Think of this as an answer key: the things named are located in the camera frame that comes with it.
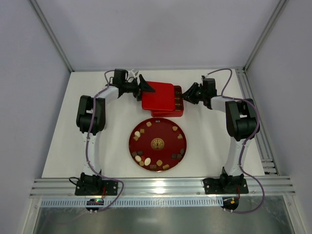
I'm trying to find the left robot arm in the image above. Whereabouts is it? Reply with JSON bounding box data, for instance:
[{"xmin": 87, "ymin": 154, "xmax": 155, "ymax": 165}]
[{"xmin": 76, "ymin": 69, "xmax": 155, "ymax": 178}]

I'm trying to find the purple cable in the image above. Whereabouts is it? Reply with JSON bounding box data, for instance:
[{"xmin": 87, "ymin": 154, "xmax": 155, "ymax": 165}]
[
  {"xmin": 203, "ymin": 68, "xmax": 265, "ymax": 215},
  {"xmin": 84, "ymin": 70, "xmax": 125, "ymax": 212}
]

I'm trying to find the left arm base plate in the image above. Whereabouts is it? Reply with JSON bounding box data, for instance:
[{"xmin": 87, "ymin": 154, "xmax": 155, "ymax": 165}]
[{"xmin": 75, "ymin": 180, "xmax": 118, "ymax": 196}]

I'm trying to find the tan fluted chocolate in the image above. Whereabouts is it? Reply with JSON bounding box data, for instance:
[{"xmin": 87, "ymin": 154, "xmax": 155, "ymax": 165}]
[{"xmin": 156, "ymin": 160, "xmax": 163, "ymax": 166}]

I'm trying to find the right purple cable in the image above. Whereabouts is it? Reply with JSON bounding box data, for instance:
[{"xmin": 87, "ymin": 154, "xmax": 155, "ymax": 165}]
[{"xmin": 203, "ymin": 68, "xmax": 265, "ymax": 215}]

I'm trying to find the right frame post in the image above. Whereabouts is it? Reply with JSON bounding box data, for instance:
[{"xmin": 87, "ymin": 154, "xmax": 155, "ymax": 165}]
[{"xmin": 243, "ymin": 0, "xmax": 289, "ymax": 73}]

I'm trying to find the white oval chocolate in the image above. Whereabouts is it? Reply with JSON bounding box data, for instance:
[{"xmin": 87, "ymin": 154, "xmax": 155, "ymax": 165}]
[{"xmin": 144, "ymin": 157, "xmax": 151, "ymax": 166}]

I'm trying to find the round red tray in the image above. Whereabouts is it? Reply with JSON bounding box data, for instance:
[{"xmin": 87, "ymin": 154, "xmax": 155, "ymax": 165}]
[{"xmin": 128, "ymin": 117, "xmax": 187, "ymax": 172}]

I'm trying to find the red chocolate box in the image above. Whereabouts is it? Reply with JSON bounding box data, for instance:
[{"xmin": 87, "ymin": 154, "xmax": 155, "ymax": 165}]
[{"xmin": 151, "ymin": 85, "xmax": 184, "ymax": 117}]

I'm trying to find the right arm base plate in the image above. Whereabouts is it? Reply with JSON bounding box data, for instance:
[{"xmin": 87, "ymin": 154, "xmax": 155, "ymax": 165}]
[{"xmin": 203, "ymin": 178, "xmax": 249, "ymax": 195}]

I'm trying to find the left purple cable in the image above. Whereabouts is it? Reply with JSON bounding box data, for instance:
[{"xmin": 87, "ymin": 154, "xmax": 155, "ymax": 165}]
[{"xmin": 84, "ymin": 70, "xmax": 125, "ymax": 212}]

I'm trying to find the right side rail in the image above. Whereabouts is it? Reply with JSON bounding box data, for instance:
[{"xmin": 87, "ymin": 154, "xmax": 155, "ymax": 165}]
[{"xmin": 235, "ymin": 68, "xmax": 280, "ymax": 176}]

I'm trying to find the aluminium front rail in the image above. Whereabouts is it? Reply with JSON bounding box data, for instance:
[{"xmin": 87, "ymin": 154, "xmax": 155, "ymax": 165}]
[{"xmin": 29, "ymin": 175, "xmax": 295, "ymax": 198}]

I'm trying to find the slotted cable duct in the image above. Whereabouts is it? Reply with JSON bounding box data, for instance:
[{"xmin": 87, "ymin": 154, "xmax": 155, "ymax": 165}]
[{"xmin": 40, "ymin": 196, "xmax": 223, "ymax": 209}]

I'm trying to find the red tin lid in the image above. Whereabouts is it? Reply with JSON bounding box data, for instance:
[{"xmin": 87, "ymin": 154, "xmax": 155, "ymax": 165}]
[{"xmin": 141, "ymin": 81, "xmax": 175, "ymax": 111}]

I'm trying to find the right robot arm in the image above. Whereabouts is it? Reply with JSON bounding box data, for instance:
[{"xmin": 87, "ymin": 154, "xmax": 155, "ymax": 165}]
[{"xmin": 182, "ymin": 78, "xmax": 260, "ymax": 186}]

